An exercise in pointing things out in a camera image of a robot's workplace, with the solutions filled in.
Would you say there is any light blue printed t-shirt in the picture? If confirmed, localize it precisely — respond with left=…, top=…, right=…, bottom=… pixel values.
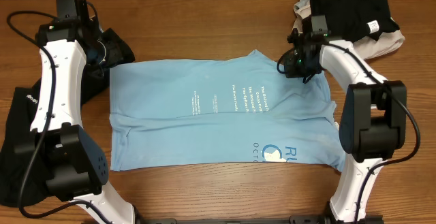
left=110, top=50, right=345, bottom=171

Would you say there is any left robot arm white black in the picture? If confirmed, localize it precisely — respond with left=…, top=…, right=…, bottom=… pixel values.
left=14, top=0, right=143, bottom=223

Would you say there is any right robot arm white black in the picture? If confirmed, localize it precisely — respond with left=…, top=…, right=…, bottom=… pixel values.
left=277, top=15, right=407, bottom=223

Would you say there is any folded light grey-blue garment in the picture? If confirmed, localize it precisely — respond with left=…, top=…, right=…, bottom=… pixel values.
left=294, top=0, right=311, bottom=15

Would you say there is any folded black garment on pile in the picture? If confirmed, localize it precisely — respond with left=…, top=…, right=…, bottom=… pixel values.
left=310, top=0, right=400, bottom=42

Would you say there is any folded beige garment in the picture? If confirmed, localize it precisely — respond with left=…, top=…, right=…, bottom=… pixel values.
left=293, top=13, right=405, bottom=59

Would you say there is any black garment on left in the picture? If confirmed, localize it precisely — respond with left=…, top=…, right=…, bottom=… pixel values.
left=0, top=27, right=136, bottom=208

